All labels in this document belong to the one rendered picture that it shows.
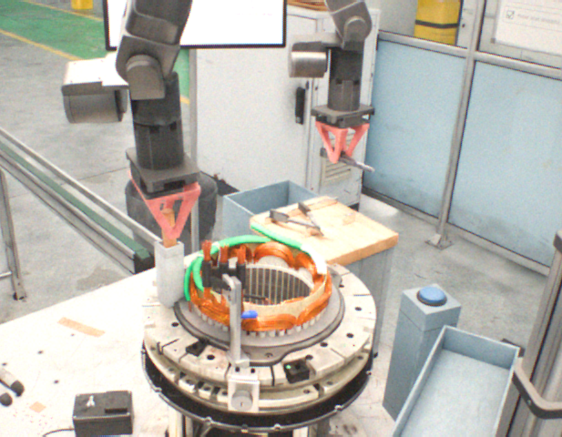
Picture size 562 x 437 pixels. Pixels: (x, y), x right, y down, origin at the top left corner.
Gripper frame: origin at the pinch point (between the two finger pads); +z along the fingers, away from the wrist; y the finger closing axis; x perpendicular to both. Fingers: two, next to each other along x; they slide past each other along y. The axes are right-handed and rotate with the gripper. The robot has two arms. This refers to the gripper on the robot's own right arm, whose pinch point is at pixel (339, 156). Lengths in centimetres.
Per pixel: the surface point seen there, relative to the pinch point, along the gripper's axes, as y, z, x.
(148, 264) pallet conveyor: 13, 44, -54
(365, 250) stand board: 3.6, 13.1, 11.8
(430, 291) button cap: 3.1, 14.4, 26.0
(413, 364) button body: 7.1, 26.0, 28.1
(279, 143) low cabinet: -121, 67, -165
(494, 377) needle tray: 10.4, 16.6, 43.7
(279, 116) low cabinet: -121, 53, -166
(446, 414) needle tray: 22, 16, 44
